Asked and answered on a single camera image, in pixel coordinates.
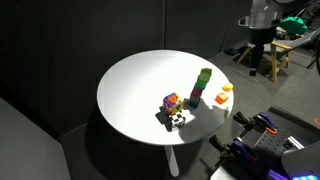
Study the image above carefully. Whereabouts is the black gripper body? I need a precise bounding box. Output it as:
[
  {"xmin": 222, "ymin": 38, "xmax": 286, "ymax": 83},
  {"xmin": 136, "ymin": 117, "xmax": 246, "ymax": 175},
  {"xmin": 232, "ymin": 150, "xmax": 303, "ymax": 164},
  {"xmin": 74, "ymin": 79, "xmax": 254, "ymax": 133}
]
[{"xmin": 249, "ymin": 27, "xmax": 278, "ymax": 51}]

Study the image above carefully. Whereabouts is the orange block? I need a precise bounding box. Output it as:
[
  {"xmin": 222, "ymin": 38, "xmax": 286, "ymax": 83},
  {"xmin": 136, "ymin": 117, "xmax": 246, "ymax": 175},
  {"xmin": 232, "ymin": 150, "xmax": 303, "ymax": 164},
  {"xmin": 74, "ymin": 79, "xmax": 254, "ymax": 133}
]
[{"xmin": 214, "ymin": 92, "xmax": 230, "ymax": 106}]

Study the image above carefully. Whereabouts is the yellow rounded block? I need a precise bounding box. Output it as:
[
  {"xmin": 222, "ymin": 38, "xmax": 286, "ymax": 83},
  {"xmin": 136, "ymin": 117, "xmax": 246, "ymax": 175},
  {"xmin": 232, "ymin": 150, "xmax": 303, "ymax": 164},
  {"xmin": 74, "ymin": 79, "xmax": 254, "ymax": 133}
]
[{"xmin": 222, "ymin": 82, "xmax": 235, "ymax": 93}]

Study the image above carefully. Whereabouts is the yellow-green block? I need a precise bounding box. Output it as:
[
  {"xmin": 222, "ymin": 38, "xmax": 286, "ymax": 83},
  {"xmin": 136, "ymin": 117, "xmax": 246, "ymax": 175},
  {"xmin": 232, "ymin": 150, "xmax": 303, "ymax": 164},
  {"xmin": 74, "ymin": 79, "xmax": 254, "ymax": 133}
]
[{"xmin": 197, "ymin": 67, "xmax": 213, "ymax": 84}]

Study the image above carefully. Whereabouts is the green block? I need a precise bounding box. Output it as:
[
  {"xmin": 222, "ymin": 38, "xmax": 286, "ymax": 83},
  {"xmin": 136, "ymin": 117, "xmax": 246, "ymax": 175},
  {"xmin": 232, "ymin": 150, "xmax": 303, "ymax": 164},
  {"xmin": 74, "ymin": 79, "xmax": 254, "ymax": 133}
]
[{"xmin": 194, "ymin": 79, "xmax": 208, "ymax": 91}]

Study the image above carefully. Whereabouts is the maroon block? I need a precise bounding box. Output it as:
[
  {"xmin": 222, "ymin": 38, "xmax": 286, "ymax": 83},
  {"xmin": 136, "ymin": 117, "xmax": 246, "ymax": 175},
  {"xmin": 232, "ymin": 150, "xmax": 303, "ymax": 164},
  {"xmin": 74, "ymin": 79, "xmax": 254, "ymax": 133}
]
[{"xmin": 191, "ymin": 87, "xmax": 204, "ymax": 99}]

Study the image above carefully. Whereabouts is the grey block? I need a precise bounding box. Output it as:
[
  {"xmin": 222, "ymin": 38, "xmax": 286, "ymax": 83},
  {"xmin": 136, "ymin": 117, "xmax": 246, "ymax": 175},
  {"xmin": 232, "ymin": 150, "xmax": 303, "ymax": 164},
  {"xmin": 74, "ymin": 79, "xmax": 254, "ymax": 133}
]
[{"xmin": 189, "ymin": 94, "xmax": 202, "ymax": 103}]

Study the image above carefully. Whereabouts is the blue block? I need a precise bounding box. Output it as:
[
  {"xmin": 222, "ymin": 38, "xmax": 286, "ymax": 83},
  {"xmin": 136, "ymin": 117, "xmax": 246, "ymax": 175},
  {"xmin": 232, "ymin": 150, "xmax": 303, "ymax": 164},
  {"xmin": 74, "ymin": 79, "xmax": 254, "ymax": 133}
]
[{"xmin": 188, "ymin": 99, "xmax": 201, "ymax": 110}]

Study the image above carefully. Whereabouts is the wooden chair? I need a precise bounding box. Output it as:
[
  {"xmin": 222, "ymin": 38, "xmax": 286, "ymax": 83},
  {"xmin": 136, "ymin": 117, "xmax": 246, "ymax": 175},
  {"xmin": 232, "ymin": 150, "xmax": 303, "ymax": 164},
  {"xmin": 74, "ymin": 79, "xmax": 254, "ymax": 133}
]
[{"xmin": 236, "ymin": 27, "xmax": 320, "ymax": 84}]

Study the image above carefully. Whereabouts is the dark object on floor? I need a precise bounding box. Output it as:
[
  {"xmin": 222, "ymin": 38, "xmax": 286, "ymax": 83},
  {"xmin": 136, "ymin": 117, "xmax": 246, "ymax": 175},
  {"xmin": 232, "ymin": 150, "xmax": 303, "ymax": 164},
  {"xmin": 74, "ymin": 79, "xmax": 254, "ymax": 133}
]
[{"xmin": 223, "ymin": 47, "xmax": 239, "ymax": 57}]

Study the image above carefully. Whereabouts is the green cloth bundle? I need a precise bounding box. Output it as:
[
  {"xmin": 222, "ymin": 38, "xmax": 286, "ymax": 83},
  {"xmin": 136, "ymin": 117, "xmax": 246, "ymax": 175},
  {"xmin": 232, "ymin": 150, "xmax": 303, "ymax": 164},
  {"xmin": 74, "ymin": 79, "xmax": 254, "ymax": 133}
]
[{"xmin": 279, "ymin": 15, "xmax": 309, "ymax": 35}]

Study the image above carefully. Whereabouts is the purple black bar clamp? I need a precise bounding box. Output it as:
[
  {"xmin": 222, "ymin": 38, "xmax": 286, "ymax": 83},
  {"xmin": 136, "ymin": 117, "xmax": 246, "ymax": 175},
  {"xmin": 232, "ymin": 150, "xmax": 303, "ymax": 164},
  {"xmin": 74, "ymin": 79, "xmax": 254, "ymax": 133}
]
[
  {"xmin": 208, "ymin": 134, "xmax": 260, "ymax": 168},
  {"xmin": 232, "ymin": 111, "xmax": 278, "ymax": 136}
]

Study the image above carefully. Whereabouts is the multicoloured toy cube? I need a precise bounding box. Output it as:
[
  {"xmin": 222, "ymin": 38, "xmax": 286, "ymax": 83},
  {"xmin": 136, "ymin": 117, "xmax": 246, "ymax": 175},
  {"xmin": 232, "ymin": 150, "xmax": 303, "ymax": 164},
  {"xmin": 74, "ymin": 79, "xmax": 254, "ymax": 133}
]
[{"xmin": 162, "ymin": 92, "xmax": 185, "ymax": 116}]

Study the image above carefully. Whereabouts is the black white checkered cube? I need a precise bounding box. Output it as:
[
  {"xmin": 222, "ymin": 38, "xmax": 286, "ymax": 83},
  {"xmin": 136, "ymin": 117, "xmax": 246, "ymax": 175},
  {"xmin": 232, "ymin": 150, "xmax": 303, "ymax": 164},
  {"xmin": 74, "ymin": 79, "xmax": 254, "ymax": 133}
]
[{"xmin": 167, "ymin": 112, "xmax": 187, "ymax": 133}]

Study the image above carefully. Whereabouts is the white table leg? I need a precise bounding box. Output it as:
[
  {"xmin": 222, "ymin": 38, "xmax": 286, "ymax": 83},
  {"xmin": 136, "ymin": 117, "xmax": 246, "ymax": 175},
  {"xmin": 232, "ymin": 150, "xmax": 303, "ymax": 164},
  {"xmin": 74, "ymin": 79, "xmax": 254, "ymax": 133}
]
[{"xmin": 164, "ymin": 144, "xmax": 180, "ymax": 178}]

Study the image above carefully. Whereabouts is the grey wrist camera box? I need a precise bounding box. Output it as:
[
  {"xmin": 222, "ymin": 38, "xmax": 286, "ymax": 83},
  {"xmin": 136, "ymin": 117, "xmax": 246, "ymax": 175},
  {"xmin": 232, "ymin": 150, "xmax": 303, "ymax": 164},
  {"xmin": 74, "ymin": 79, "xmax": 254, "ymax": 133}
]
[{"xmin": 237, "ymin": 15, "xmax": 252, "ymax": 28}]

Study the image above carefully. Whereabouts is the silver metal bracket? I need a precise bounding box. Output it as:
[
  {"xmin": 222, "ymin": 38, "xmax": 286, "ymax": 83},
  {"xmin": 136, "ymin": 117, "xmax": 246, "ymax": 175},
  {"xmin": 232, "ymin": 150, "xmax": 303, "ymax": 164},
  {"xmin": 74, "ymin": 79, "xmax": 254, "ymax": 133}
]
[{"xmin": 283, "ymin": 135, "xmax": 305, "ymax": 150}]

